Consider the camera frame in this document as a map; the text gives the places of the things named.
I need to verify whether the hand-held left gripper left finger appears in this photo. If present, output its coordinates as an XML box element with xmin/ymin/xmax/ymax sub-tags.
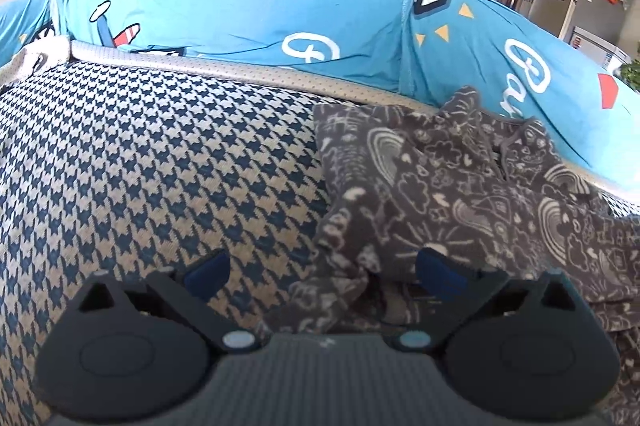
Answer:
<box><xmin>64</xmin><ymin>250</ymin><xmax>262</xmax><ymax>353</ymax></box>

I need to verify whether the houndstooth sofa mat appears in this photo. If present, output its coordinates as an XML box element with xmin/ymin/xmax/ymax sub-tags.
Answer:
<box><xmin>0</xmin><ymin>36</ymin><xmax>640</xmax><ymax>426</ymax></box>

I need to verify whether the white chest freezer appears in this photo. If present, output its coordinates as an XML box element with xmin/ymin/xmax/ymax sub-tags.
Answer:
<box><xmin>570</xmin><ymin>26</ymin><xmax>633</xmax><ymax>69</ymax></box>

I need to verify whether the grey doodle-print fleece garment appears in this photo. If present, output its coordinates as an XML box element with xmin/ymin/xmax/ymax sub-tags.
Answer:
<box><xmin>262</xmin><ymin>84</ymin><xmax>640</xmax><ymax>426</ymax></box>

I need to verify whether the blue printed sofa cover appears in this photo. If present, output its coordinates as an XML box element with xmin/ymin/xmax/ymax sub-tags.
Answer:
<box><xmin>0</xmin><ymin>0</ymin><xmax>640</xmax><ymax>201</ymax></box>

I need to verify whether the green leafy potted plant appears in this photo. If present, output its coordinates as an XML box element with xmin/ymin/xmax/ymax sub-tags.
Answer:
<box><xmin>617</xmin><ymin>60</ymin><xmax>640</xmax><ymax>94</ymax></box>

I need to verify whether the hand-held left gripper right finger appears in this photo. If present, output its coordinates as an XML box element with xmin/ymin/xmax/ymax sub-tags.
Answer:
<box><xmin>397</xmin><ymin>246</ymin><xmax>590</xmax><ymax>353</ymax></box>

